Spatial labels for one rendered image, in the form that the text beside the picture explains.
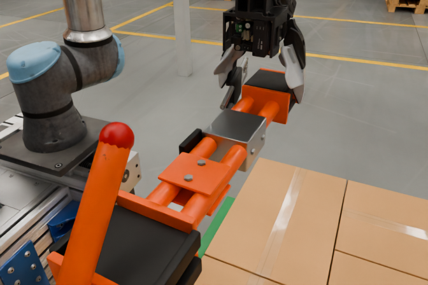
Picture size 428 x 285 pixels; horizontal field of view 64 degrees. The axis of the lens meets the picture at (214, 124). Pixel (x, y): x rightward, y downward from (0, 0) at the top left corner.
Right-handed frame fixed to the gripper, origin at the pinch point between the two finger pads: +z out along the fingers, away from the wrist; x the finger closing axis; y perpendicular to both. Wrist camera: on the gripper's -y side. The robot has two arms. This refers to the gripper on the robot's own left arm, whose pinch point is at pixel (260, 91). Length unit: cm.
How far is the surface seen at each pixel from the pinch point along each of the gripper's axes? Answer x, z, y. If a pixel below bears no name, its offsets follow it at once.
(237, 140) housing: 3.1, -1.6, 16.9
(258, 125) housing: 4.2, -1.7, 12.6
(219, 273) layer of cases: -14, 73, -14
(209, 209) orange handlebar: 4.2, 0.3, 26.8
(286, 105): 5.5, -0.8, 4.3
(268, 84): 1.8, -2.5, 2.0
